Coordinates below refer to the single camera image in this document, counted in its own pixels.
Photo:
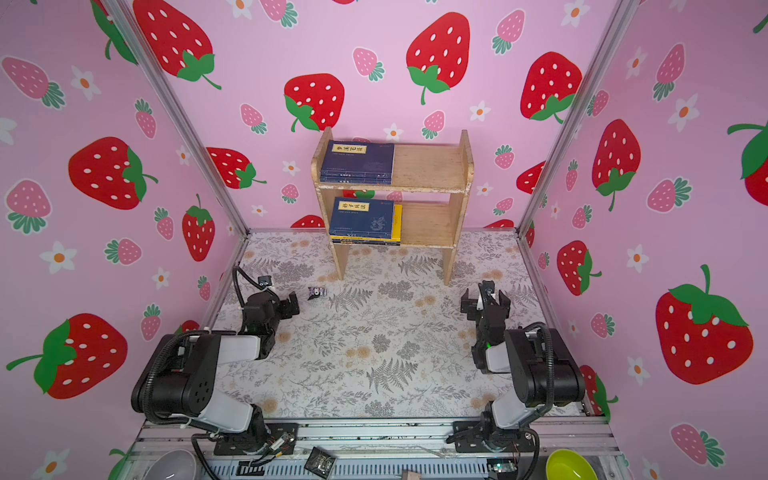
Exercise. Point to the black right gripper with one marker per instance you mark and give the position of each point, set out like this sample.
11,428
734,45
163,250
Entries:
471,303

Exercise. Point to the small black electronic module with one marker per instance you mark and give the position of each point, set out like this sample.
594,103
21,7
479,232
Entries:
320,463

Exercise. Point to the lime green bowl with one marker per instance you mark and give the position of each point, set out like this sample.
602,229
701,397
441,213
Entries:
566,464

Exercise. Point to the left aluminium corner post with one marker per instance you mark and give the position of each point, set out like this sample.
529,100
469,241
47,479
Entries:
125,22

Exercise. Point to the wooden two-tier shelf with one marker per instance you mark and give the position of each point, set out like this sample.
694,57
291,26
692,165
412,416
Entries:
425,168

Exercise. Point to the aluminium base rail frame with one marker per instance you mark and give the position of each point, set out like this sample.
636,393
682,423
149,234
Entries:
392,448

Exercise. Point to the Kuromi toy figurine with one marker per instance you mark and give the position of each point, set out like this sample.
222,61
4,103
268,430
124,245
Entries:
316,292

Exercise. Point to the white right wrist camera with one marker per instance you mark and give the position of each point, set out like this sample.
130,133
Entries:
487,294

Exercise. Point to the grey bowl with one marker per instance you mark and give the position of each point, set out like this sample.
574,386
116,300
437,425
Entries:
174,465

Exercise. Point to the yellow cartoon cover book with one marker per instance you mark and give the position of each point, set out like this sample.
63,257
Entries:
396,231

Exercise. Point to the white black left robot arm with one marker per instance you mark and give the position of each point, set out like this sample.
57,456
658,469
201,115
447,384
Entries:
177,387

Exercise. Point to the navy book yellow label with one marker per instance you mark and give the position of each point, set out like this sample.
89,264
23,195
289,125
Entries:
356,179

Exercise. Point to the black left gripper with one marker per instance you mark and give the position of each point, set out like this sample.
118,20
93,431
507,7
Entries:
286,312

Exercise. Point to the right aluminium corner post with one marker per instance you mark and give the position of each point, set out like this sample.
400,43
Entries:
604,52

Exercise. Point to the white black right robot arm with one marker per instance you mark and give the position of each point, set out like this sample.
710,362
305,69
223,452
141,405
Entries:
542,369

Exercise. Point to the aluminium corner post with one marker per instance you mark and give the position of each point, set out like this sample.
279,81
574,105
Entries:
604,52
125,22

